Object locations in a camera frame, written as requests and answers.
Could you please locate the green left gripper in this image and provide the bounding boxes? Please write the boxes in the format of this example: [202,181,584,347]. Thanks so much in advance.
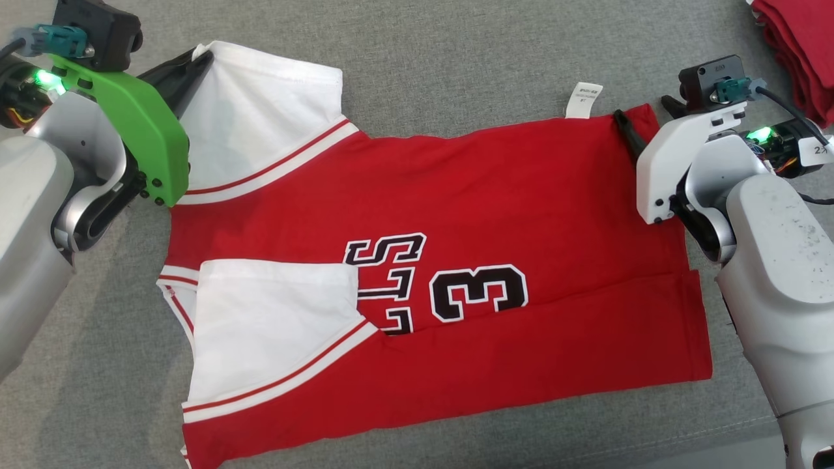
[49,49,215,208]

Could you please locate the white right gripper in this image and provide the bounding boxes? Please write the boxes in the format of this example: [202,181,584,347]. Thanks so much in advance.
[612,95,747,226]

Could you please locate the red white-sleeved Bulls T-shirt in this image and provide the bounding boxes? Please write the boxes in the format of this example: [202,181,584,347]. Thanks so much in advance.
[156,41,713,469]

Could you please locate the red Bulls 23 shorts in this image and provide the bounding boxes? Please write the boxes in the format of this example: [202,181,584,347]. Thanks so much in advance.
[748,0,834,130]

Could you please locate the white paper label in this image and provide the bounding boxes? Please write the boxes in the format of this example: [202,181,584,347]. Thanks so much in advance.
[798,136,834,166]

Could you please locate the teal right camera connector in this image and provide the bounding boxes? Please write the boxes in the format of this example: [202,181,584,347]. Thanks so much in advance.
[713,76,767,106]

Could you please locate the teal camera connector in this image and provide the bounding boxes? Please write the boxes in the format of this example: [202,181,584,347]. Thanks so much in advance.
[713,76,767,106]
[13,24,90,59]

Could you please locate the teal left camera connector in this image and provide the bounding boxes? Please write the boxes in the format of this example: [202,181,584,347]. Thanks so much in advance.
[13,24,90,59]

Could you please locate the black left camera cable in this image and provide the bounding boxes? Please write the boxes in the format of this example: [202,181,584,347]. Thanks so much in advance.
[0,37,31,64]

